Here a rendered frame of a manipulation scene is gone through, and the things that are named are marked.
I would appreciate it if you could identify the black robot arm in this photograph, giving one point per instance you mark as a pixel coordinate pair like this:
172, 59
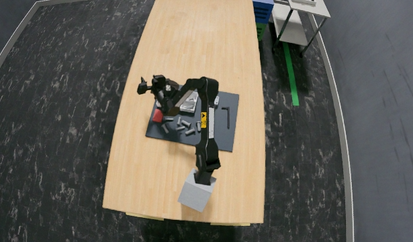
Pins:
171, 100

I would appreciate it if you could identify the red rectangular block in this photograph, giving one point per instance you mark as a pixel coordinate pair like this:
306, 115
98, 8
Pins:
158, 116

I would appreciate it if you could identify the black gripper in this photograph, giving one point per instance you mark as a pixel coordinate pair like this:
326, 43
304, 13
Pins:
143, 87

